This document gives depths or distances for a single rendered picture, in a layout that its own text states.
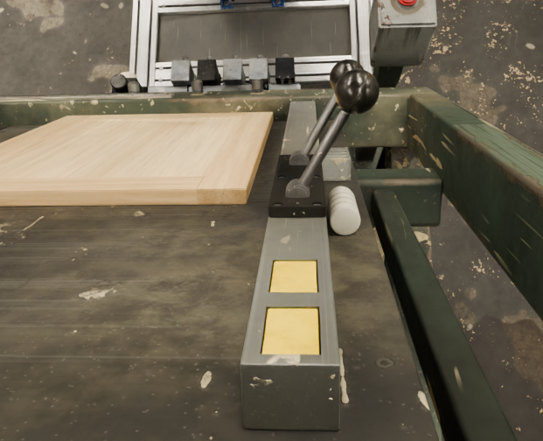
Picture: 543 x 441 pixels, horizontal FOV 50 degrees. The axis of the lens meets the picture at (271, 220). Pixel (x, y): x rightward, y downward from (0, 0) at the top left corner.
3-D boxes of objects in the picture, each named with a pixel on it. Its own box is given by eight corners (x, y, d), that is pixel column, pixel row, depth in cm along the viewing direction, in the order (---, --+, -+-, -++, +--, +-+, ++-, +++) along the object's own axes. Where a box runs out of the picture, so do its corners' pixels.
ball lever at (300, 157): (309, 174, 66) (370, 68, 62) (309, 183, 63) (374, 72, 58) (280, 158, 66) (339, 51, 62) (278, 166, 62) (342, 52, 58)
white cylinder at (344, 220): (360, 235, 56) (353, 210, 63) (361, 206, 55) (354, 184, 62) (330, 236, 56) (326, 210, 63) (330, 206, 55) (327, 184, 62)
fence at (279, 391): (315, 120, 119) (315, 101, 118) (339, 431, 30) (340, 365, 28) (290, 120, 119) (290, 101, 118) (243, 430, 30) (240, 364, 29)
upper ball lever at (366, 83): (309, 206, 55) (385, 80, 51) (309, 220, 51) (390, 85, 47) (274, 187, 55) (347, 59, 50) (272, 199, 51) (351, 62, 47)
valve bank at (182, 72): (313, 81, 155) (313, 32, 131) (313, 131, 151) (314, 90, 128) (130, 85, 158) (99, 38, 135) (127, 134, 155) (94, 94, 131)
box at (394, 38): (418, 22, 137) (435, -27, 119) (421, 67, 134) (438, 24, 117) (367, 24, 138) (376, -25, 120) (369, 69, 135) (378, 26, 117)
